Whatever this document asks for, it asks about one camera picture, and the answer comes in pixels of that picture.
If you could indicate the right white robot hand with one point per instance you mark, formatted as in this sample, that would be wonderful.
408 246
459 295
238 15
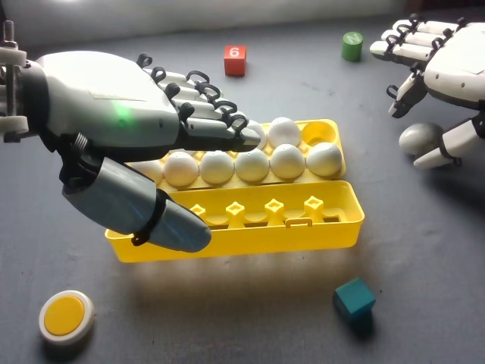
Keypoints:
454 68

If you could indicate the green letter cylinder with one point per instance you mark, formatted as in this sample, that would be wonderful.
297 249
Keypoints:
352 47

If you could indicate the red number block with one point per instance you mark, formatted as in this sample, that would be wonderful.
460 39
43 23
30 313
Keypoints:
235 62

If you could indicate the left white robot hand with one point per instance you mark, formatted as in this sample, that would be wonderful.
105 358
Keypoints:
113 106

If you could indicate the yellow egg carton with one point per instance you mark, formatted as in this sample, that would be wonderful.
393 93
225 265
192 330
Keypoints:
265 235

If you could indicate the white toy egg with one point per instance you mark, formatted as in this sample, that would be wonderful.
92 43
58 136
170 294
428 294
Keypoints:
417 136
149 169
288 161
284 130
261 128
181 168
324 159
252 165
216 167

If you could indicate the teal cube block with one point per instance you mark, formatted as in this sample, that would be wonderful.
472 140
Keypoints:
354 299

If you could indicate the grey table cloth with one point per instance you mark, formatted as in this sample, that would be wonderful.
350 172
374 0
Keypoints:
242 311

